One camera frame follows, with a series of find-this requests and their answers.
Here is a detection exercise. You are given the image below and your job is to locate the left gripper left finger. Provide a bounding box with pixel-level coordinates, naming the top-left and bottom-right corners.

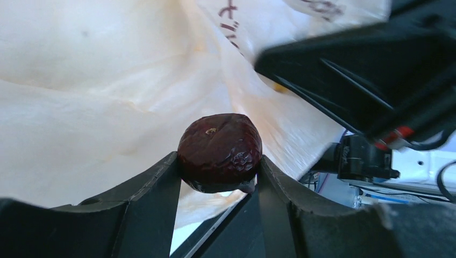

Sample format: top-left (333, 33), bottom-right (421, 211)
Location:
top-left (1, 152), bottom-right (181, 257)

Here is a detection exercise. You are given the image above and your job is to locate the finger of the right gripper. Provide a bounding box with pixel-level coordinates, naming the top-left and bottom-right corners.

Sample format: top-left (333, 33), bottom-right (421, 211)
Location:
top-left (254, 1), bottom-right (455, 140)

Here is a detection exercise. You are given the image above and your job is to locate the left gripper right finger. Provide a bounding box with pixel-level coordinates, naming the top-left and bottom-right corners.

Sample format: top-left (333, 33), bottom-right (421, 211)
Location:
top-left (258, 156), bottom-right (455, 257)

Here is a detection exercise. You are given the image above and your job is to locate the translucent orange plastic bag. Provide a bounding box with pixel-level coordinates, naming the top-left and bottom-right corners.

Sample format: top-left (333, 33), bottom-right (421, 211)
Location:
top-left (1, 1), bottom-right (391, 207)

